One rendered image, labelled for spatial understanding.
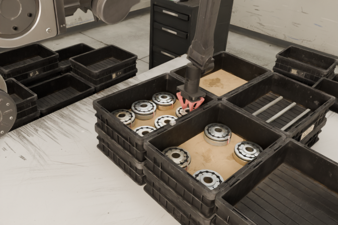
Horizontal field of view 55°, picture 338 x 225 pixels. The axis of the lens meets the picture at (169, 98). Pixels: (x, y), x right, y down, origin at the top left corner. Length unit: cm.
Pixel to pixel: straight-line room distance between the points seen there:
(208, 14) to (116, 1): 44
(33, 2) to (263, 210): 82
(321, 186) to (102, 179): 75
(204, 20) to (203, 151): 46
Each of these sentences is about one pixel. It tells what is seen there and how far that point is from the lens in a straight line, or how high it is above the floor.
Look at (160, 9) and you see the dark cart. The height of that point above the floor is 80.
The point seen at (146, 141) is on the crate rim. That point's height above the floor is 93.
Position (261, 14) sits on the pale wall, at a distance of 460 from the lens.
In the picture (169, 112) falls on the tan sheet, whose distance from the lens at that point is 136.
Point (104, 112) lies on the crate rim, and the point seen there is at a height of 93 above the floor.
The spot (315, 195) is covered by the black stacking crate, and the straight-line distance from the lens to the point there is 116.
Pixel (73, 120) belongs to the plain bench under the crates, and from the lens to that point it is 156.
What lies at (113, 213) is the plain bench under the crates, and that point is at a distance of 115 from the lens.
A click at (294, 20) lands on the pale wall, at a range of 443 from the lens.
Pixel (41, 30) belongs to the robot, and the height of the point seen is 141.
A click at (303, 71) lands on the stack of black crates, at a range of 266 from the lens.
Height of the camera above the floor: 160
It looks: 32 degrees down
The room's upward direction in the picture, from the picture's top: 4 degrees clockwise
